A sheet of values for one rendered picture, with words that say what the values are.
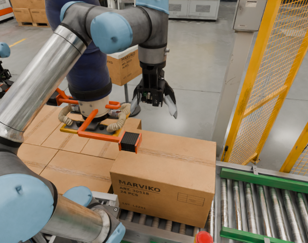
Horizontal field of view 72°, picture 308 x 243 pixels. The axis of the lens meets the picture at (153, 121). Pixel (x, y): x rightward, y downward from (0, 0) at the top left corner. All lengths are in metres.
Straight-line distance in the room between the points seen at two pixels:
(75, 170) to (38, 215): 1.45
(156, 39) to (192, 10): 7.81
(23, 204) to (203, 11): 8.15
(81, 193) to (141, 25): 0.61
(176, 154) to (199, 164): 0.16
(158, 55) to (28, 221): 0.44
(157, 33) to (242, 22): 1.38
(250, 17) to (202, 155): 1.07
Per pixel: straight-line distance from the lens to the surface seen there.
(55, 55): 0.53
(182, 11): 8.36
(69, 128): 1.30
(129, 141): 0.94
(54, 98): 1.36
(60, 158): 2.04
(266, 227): 1.71
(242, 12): 1.85
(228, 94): 2.16
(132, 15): 0.48
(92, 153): 1.99
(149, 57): 0.55
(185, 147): 1.41
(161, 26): 0.53
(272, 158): 2.96
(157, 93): 0.58
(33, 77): 0.52
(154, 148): 1.39
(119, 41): 0.44
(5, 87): 1.61
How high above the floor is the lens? 1.95
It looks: 39 degrees down
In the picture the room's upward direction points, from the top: straight up
